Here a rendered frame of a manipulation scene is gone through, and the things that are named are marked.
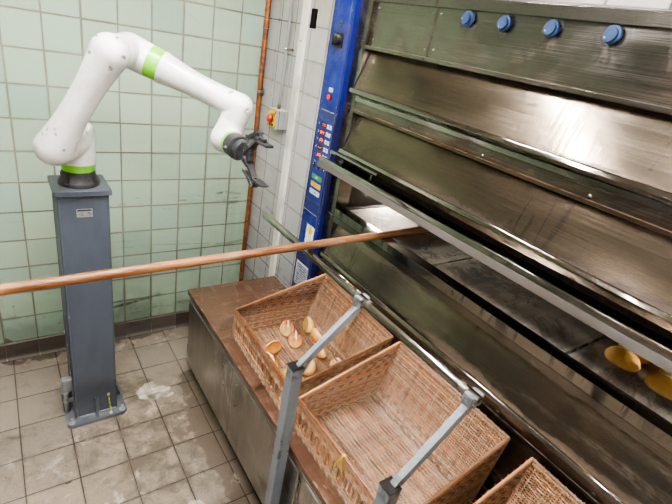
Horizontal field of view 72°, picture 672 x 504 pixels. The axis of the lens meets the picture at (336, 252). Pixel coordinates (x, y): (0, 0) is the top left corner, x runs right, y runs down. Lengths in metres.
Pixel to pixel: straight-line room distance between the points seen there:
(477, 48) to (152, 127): 1.72
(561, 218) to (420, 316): 0.68
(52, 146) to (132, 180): 0.93
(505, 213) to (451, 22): 0.68
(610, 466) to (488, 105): 1.11
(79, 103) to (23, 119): 0.81
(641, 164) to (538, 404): 0.76
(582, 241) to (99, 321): 1.98
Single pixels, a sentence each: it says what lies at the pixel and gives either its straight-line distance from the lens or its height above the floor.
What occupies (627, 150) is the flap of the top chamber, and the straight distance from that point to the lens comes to 1.38.
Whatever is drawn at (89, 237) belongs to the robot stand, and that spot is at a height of 0.99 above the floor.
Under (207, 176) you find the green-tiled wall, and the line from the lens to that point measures 2.87.
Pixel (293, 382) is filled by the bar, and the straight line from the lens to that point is 1.54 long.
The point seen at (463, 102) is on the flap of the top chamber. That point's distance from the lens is 1.67.
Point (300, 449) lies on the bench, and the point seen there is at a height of 0.58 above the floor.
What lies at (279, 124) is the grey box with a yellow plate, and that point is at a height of 1.44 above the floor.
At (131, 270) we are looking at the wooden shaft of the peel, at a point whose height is 1.20.
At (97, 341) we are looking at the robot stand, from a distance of 2.44.
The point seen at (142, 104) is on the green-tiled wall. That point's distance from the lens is 2.67.
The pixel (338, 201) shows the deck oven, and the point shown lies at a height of 1.21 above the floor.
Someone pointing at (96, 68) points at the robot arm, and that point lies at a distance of 1.78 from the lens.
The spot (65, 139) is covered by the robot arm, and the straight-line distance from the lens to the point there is 1.89.
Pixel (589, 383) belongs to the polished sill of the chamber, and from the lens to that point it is 1.52.
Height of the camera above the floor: 1.92
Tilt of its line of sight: 25 degrees down
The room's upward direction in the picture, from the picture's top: 11 degrees clockwise
